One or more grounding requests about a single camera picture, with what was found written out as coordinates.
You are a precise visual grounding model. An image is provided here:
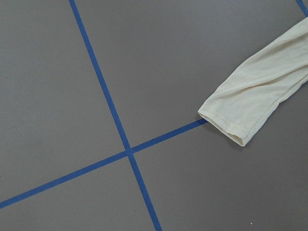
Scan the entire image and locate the beige long-sleeve graphic shirt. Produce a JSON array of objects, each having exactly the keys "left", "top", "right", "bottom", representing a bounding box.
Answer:
[{"left": 198, "top": 19, "right": 308, "bottom": 147}]

